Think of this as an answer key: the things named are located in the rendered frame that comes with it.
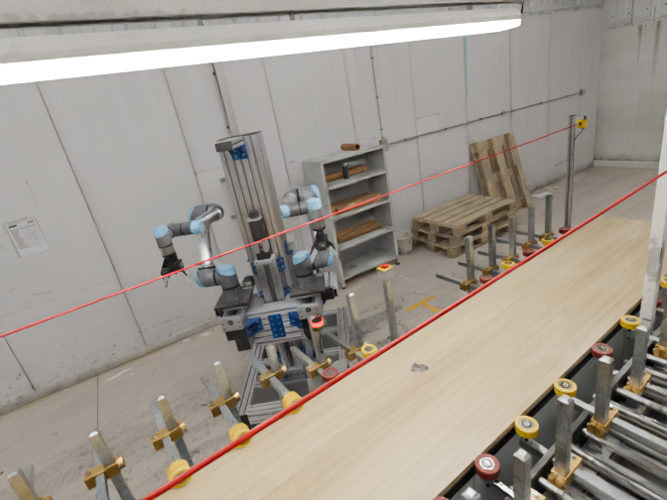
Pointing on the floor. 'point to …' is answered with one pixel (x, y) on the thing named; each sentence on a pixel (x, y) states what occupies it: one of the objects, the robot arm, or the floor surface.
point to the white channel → (38, 15)
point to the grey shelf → (357, 254)
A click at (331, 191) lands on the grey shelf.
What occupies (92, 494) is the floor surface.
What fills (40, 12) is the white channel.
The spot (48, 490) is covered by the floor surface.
